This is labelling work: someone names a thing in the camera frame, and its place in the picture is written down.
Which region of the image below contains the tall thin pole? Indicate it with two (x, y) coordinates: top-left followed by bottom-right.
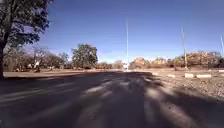
(125, 18), (130, 71)

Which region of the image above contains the round green tree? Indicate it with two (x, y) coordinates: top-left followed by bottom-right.
(70, 43), (99, 70)

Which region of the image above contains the grey asphalt road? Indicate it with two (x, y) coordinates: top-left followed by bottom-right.
(0, 70), (224, 128)

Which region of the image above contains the row of bare trees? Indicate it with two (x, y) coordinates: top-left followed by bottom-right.
(3, 46), (73, 73)

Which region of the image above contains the brown bare ground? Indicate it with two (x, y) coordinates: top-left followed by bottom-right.
(3, 68), (113, 80)

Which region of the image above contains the pale pole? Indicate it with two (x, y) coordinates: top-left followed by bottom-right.
(180, 26), (189, 71)
(219, 34), (224, 58)

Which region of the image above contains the gravel strip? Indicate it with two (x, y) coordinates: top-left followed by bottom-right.
(133, 67), (224, 101)

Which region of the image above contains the row of trees with buildings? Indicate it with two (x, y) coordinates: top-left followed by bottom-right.
(129, 50), (224, 70)

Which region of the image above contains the row of concrete blocks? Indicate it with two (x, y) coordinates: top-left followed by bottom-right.
(151, 69), (224, 80)

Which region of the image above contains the large dark tree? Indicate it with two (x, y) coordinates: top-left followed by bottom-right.
(0, 0), (54, 80)

